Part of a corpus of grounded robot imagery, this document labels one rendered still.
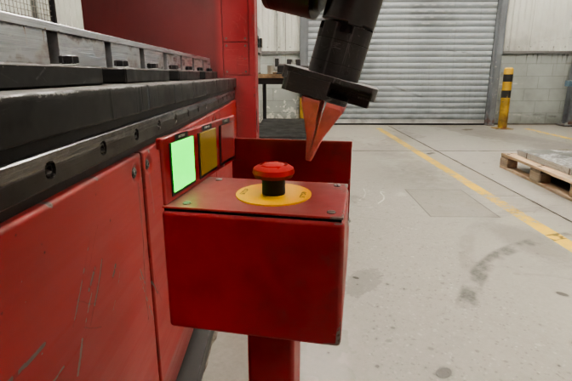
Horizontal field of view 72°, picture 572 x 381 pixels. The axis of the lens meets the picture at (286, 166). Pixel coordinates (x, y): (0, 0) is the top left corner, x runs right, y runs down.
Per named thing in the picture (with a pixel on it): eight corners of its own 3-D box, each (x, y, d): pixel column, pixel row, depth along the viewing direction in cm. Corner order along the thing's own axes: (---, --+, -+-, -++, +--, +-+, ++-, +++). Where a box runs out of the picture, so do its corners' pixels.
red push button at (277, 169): (290, 207, 35) (290, 169, 35) (248, 205, 36) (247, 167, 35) (297, 195, 39) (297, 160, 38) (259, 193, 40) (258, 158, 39)
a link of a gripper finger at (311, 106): (294, 148, 50) (314, 75, 47) (349, 165, 49) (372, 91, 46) (283, 160, 43) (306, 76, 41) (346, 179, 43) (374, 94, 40)
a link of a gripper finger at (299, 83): (276, 143, 50) (295, 70, 48) (330, 159, 49) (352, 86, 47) (263, 153, 44) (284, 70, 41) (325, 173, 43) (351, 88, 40)
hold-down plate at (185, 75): (179, 80, 114) (179, 70, 114) (160, 80, 114) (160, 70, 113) (200, 79, 143) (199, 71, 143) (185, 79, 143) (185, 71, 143)
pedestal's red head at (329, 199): (340, 349, 34) (347, 145, 30) (168, 326, 37) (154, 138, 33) (348, 250, 53) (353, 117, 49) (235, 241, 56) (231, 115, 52)
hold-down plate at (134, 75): (127, 83, 75) (125, 67, 75) (99, 83, 75) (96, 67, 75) (169, 81, 104) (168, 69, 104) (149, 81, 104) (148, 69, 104)
